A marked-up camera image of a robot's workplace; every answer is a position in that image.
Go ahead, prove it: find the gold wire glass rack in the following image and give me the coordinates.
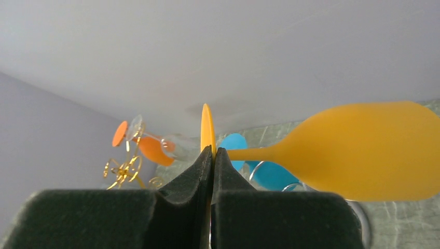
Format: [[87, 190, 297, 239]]
[[103, 121, 164, 190]]

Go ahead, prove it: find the yellow plastic goblet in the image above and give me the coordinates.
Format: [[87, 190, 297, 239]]
[[200, 100, 440, 203]]

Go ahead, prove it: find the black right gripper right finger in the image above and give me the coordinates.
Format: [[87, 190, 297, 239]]
[[211, 148, 363, 248]]

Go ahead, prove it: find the orange plastic goblet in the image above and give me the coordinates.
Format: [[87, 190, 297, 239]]
[[112, 120, 175, 167]]

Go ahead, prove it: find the chrome wire glass rack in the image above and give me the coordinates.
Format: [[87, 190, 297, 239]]
[[248, 159, 374, 249]]

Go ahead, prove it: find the clear wine glass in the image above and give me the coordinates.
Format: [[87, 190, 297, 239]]
[[125, 115, 200, 167]]

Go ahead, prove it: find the blue plastic goblet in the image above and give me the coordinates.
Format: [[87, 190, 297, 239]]
[[219, 133, 301, 191]]

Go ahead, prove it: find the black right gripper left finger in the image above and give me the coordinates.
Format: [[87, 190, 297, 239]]
[[1, 147, 213, 248]]

